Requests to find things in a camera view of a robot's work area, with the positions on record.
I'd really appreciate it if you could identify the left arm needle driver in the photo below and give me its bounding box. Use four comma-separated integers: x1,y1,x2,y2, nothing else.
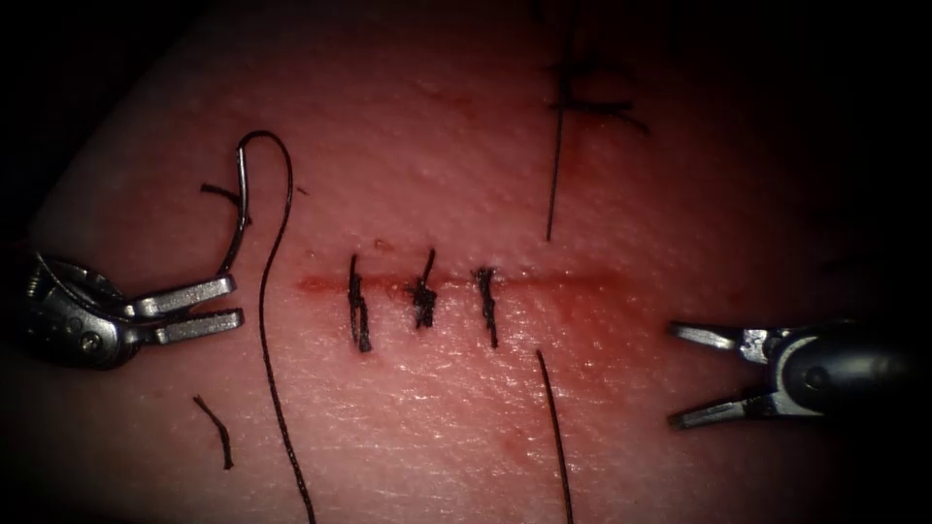
25,250,158,371

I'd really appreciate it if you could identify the tissue pad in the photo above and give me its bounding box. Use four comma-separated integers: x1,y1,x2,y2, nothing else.
0,0,932,524

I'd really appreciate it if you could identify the black stitching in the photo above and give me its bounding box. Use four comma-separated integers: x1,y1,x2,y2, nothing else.
346,246,501,355
546,57,650,137

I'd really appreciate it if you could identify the short black thread piece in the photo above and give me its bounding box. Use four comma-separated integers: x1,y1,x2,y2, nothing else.
200,182,253,227
191,394,236,472

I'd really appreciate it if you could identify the left arm needle driver jaw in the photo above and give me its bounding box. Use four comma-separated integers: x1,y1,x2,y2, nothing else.
148,308,246,347
130,273,239,320

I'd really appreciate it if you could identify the curved steel needle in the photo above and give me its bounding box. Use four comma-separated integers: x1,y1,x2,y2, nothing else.
216,130,265,278

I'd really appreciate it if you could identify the long black thread piece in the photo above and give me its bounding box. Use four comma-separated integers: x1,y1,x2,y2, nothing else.
546,0,578,243
535,348,577,524

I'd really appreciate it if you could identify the right arm needle driver jaw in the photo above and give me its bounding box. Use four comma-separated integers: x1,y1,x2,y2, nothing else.
669,322,784,365
669,391,818,432

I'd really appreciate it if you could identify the right arm needle driver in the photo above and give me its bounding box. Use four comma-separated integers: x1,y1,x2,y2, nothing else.
770,318,915,419

